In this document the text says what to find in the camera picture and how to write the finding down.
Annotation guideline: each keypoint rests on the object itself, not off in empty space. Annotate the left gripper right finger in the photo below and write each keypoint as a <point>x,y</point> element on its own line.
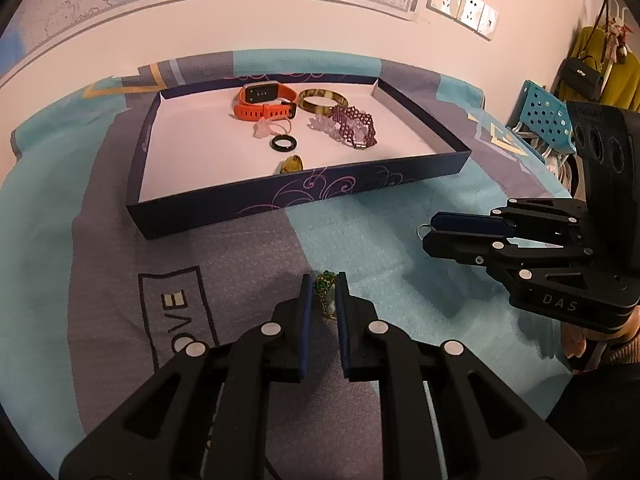
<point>444,413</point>

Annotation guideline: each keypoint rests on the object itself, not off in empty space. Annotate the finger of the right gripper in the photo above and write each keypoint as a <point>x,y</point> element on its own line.
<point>470,222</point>
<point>465,249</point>

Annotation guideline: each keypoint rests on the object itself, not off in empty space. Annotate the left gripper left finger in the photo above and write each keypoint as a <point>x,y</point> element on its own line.
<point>204,414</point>

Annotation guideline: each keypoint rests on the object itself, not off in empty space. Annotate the tortoiseshell bangle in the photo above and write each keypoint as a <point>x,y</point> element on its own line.
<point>321,102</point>

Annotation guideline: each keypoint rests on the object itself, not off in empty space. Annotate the amber yellow pendant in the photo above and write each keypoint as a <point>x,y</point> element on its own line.
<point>291,164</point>

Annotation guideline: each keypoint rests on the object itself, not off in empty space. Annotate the orange smart watch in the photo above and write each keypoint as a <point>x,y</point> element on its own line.
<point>265,100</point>

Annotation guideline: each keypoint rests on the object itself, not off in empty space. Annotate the right hand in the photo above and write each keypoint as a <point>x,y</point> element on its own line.
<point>621,347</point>

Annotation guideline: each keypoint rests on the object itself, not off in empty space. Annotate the blue perforated basket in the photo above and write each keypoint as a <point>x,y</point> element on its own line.
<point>541,120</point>

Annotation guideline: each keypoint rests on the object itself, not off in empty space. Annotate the black handbag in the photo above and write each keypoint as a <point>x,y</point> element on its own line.
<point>582,78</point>

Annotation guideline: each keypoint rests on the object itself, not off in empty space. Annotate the teal grey bed sheet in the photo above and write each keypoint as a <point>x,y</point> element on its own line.
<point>89,307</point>

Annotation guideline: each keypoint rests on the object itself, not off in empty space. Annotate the dark blue tray box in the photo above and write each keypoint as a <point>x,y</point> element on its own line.
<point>195,164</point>

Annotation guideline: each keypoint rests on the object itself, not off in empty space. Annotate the white wall socket panel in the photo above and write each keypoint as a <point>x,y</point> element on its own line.
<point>475,15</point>

